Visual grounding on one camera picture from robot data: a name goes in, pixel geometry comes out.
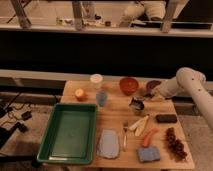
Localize metal cup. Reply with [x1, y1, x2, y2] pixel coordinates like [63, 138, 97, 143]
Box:
[129, 98, 144, 115]

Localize blue plastic cup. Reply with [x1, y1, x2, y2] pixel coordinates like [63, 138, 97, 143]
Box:
[96, 91, 107, 107]

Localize grey-blue cloth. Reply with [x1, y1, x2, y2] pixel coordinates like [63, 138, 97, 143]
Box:
[97, 129, 120, 159]

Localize black rectangular block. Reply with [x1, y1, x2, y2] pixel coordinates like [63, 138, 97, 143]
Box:
[156, 114, 177, 123]

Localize green plastic tray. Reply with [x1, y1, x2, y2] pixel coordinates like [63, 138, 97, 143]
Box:
[37, 103, 97, 165]

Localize orange carrot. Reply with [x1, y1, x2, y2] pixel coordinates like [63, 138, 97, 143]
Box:
[142, 129, 158, 148]

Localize person in white clothing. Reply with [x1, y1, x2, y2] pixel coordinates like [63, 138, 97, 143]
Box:
[119, 0, 166, 27]

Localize white plastic cup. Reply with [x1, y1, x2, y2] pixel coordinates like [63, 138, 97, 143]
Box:
[90, 74, 103, 89]

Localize blue sponge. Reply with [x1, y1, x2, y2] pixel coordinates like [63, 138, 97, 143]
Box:
[137, 146, 160, 162]

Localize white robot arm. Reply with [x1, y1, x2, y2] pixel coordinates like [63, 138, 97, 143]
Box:
[151, 67, 213, 131]

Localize purple bowl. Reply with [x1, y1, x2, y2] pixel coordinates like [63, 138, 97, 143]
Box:
[146, 80, 161, 94]

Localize red-brown bowl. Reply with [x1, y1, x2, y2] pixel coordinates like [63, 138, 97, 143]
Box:
[119, 77, 139, 95]

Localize black cables and adapters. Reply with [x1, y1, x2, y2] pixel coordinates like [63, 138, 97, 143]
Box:
[0, 93, 34, 148]

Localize orange fruit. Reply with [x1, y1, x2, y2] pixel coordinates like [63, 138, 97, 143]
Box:
[75, 88, 87, 101]

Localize bunch of dark grapes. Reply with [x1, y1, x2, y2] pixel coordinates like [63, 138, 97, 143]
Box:
[166, 127, 187, 161]

